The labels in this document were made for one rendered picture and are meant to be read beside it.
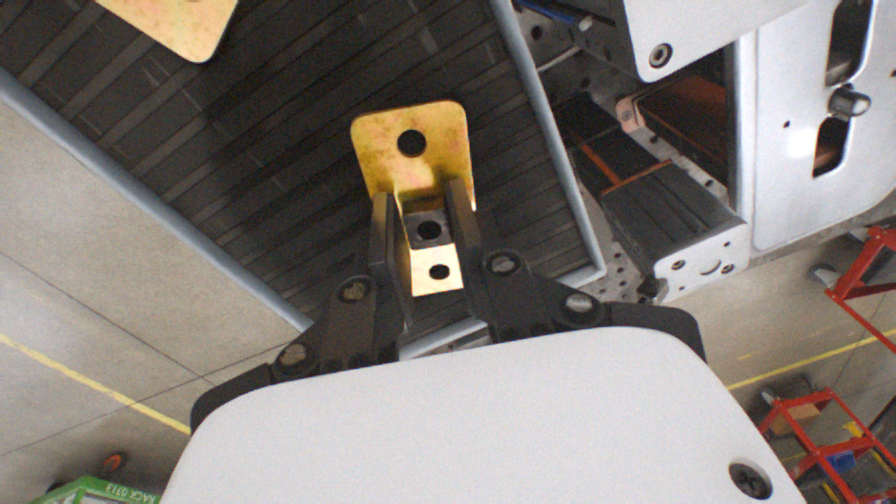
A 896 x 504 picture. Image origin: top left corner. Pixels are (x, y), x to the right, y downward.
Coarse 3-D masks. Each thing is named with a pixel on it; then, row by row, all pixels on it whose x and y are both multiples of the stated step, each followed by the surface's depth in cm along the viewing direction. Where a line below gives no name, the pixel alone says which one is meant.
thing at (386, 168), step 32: (352, 128) 12; (384, 128) 12; (416, 128) 12; (448, 128) 12; (384, 160) 13; (416, 160) 13; (448, 160) 13; (416, 192) 14; (416, 224) 14; (448, 224) 14; (416, 256) 16; (448, 256) 16; (416, 288) 17; (448, 288) 17
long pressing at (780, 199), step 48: (816, 0) 26; (768, 48) 27; (816, 48) 28; (864, 48) 28; (768, 96) 30; (816, 96) 30; (768, 144) 33; (864, 144) 34; (768, 192) 37; (816, 192) 37; (864, 192) 38; (768, 240) 41
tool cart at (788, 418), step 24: (792, 408) 277; (816, 408) 275; (768, 432) 305; (792, 432) 303; (816, 456) 245; (840, 456) 255; (888, 456) 234; (792, 480) 273; (816, 480) 272; (840, 480) 232
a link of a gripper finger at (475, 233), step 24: (456, 192) 12; (456, 216) 11; (480, 216) 12; (456, 240) 11; (480, 240) 10; (480, 288) 10; (552, 288) 10; (480, 312) 11; (552, 312) 9; (576, 312) 9; (600, 312) 9
